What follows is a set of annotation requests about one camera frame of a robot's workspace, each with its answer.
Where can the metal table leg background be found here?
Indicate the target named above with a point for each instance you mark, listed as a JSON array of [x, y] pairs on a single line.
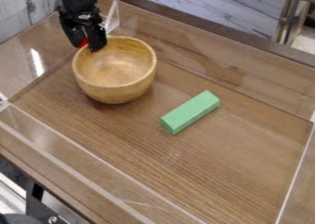
[[291, 21]]

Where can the green rectangular foam stick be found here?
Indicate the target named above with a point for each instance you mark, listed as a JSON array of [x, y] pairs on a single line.
[[193, 109]]

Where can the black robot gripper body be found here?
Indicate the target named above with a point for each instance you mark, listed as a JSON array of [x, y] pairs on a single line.
[[73, 19]]

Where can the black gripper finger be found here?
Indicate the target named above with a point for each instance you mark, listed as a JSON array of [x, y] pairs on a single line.
[[96, 37], [73, 32]]

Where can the light brown wooden bowl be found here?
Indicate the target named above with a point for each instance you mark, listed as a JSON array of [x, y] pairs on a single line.
[[116, 74]]

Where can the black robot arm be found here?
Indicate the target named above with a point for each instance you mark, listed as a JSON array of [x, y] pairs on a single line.
[[77, 5]]

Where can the black table leg bracket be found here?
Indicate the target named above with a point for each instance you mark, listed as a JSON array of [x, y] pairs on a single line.
[[36, 209]]

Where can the red plush strawberry toy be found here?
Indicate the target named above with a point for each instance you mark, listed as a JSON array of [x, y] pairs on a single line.
[[84, 42]]

